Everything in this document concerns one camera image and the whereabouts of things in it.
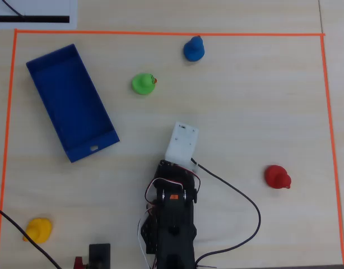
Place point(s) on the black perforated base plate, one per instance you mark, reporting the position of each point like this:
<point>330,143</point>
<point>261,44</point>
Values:
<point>148,238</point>

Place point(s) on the white paper sheet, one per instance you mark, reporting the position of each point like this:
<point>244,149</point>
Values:
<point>34,8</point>

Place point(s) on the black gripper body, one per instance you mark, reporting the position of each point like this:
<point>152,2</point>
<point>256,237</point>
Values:
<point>167,167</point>

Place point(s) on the green rubber duck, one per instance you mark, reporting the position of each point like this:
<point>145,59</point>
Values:
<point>142,83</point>

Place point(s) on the red rubber duck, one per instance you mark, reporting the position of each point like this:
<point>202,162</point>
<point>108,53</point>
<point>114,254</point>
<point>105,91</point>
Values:
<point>276,176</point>

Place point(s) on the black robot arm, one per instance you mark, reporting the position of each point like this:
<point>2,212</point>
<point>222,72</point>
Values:
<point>174,241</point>

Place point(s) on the yellow rubber duck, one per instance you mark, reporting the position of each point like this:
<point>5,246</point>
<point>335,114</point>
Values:
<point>39,229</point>

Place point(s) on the black bar on paper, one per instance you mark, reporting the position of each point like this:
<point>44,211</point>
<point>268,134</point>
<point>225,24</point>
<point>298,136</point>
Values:
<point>43,19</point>

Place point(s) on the orange tape strip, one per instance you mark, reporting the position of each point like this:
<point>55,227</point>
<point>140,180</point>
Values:
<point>6,126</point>
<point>326,84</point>
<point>160,33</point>

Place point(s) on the blue rectangular box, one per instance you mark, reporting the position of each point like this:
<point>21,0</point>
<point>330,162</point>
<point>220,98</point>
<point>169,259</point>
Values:
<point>71,103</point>

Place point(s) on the blue rubber duck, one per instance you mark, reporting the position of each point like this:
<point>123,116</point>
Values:
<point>194,50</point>

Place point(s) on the black table clamp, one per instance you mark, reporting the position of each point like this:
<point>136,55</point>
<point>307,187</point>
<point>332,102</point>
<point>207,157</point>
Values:
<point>99,255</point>

